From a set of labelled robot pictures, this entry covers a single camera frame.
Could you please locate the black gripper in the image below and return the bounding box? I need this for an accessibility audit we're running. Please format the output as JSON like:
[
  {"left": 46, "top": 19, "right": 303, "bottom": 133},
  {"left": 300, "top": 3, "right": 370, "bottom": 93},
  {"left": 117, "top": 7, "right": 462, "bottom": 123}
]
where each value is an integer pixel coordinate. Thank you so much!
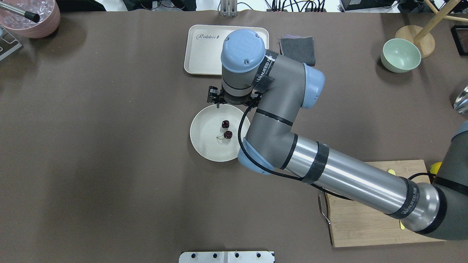
[{"left": 206, "top": 85, "right": 262, "bottom": 108}]

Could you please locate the dark red cherry pair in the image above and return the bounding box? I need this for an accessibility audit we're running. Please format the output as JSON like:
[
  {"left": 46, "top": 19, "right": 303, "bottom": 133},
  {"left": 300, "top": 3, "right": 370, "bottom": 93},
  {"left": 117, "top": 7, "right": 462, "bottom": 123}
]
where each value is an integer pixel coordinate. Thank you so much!
[{"left": 216, "top": 120, "right": 233, "bottom": 140}]

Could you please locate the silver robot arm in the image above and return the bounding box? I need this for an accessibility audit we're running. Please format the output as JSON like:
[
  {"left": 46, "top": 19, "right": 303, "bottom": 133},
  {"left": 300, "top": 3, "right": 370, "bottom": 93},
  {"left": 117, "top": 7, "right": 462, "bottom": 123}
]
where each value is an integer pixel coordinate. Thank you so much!
[{"left": 207, "top": 29, "right": 468, "bottom": 240}]

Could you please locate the white rectangular tray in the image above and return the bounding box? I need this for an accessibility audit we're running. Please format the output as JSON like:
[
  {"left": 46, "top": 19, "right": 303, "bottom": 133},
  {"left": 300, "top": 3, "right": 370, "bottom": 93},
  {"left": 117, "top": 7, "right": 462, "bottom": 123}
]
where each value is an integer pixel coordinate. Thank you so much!
[{"left": 184, "top": 24, "right": 269, "bottom": 76}]

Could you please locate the black wood-look tray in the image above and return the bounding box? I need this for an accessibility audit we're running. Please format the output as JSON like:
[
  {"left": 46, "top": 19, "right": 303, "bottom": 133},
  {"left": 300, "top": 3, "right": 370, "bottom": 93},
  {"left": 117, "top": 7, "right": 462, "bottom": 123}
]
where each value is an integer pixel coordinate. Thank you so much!
[{"left": 450, "top": 25, "right": 468, "bottom": 56}]

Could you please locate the grey folded cloth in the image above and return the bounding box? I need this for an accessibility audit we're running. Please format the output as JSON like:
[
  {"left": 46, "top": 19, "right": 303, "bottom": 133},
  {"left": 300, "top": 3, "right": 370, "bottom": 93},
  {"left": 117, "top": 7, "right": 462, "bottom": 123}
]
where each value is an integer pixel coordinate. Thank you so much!
[{"left": 279, "top": 35, "right": 316, "bottom": 66}]

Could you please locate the pink mixing bowl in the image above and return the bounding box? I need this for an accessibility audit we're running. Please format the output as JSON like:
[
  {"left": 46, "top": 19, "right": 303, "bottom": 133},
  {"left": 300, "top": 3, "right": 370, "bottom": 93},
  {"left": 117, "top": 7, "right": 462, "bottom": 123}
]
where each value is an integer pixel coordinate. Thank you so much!
[{"left": 0, "top": 0, "right": 61, "bottom": 39}]

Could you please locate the bamboo cutting board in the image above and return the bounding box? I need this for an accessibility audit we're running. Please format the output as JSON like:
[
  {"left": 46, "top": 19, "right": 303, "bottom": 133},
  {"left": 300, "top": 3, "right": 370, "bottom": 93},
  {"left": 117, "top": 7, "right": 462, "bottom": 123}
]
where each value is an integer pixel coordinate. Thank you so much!
[{"left": 318, "top": 160, "right": 445, "bottom": 248}]

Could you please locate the mint green bowl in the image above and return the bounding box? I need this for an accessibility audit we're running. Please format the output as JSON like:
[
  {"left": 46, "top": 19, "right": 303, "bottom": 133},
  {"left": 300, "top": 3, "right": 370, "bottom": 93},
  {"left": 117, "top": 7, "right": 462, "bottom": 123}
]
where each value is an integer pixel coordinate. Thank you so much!
[{"left": 380, "top": 38, "right": 422, "bottom": 73}]

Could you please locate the black pestle in bowl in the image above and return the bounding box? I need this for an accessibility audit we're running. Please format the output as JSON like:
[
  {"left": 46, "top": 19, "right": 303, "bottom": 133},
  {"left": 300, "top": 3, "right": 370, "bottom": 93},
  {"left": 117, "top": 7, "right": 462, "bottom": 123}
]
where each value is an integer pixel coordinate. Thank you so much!
[{"left": 0, "top": 1, "right": 40, "bottom": 23}]

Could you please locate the bamboo cup tree stand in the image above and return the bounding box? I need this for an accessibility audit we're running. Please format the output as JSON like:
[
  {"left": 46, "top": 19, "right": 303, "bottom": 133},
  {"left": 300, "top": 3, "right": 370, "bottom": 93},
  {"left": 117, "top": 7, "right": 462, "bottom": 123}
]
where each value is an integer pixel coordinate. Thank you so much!
[{"left": 395, "top": 0, "right": 467, "bottom": 58}]

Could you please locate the silver metal scoop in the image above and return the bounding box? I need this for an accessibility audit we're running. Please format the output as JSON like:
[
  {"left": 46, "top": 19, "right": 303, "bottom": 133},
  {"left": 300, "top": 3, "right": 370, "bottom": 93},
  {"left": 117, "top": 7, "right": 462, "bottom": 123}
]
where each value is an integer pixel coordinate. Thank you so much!
[{"left": 453, "top": 86, "right": 468, "bottom": 114}]

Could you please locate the aluminium frame post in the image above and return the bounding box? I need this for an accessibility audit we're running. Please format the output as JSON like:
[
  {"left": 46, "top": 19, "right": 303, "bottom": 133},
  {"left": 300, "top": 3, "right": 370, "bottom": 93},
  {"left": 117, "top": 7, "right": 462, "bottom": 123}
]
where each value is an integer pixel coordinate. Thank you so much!
[{"left": 219, "top": 0, "right": 238, "bottom": 17}]

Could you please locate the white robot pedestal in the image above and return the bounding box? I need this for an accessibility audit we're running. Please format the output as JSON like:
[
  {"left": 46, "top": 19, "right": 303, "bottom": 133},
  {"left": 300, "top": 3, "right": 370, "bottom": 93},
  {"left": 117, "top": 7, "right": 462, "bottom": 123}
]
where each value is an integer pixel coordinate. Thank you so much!
[{"left": 178, "top": 250, "right": 276, "bottom": 263}]

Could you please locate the light blue wire cup rack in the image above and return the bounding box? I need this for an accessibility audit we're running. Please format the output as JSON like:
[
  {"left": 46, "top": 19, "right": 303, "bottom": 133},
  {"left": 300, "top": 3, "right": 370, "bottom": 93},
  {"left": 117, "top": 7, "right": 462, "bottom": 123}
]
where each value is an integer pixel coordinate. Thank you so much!
[{"left": 0, "top": 26, "right": 22, "bottom": 61}]

